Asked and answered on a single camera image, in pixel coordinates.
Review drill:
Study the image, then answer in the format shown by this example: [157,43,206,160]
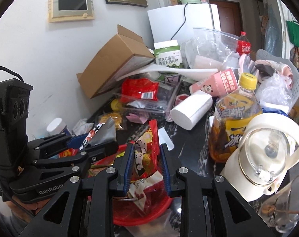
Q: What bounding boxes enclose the red cartoon snack packet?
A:
[129,119,164,186]

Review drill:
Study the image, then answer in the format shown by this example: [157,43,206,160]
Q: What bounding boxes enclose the black white snack packet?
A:
[79,119,116,150]

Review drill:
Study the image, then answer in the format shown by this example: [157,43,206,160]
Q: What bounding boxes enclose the person's left hand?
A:
[4,196,50,223]

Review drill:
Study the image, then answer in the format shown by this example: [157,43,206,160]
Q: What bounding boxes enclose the white patterned sachet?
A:
[72,118,94,136]

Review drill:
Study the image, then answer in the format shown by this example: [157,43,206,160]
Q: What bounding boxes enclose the white cap dark jar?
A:
[46,118,71,135]

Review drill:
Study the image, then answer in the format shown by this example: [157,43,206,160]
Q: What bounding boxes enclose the red plastic basket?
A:
[90,143,174,227]

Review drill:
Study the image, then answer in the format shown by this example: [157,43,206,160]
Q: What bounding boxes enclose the white paper roll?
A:
[170,90,213,131]

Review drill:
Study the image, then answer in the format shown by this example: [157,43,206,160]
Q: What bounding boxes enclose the yellow noodle snack bag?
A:
[98,112,124,130]

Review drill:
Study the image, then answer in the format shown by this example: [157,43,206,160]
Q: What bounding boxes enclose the yellow lemon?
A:
[110,99,123,112]

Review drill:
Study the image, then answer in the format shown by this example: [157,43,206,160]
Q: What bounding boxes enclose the clear plastic tray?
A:
[114,76,181,118]

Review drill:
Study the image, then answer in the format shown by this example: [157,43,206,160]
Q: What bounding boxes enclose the red barcode snack bag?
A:
[120,78,159,103]

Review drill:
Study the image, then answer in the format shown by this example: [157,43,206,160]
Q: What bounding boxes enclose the yellow iced tea bottle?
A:
[208,73,262,163]

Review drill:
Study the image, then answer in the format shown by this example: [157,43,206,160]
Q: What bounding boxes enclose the long white paper sheet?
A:
[116,64,218,81]

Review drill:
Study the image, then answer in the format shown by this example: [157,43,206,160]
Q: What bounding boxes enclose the pink panda cup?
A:
[189,69,238,97]

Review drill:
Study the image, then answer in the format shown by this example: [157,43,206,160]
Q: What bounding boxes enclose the green white carton box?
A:
[154,40,184,69]

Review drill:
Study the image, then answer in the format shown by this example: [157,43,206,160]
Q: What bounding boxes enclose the brown cardboard box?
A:
[77,25,154,99]

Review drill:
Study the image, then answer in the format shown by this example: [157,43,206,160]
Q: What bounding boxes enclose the white kettle with glass lid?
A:
[221,113,299,202]

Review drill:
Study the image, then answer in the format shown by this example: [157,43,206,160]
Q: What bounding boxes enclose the clear zip plastic bag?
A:
[181,28,239,71]

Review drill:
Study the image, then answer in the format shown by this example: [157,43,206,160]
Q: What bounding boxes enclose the white mini fridge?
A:
[147,3,214,44]

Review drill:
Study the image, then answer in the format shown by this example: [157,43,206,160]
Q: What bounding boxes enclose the glass mug with cat print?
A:
[258,176,299,233]

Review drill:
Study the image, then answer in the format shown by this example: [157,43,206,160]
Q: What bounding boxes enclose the red cola bottle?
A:
[236,32,251,56]

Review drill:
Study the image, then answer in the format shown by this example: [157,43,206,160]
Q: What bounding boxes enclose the wall intercom panel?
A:
[48,0,95,23]

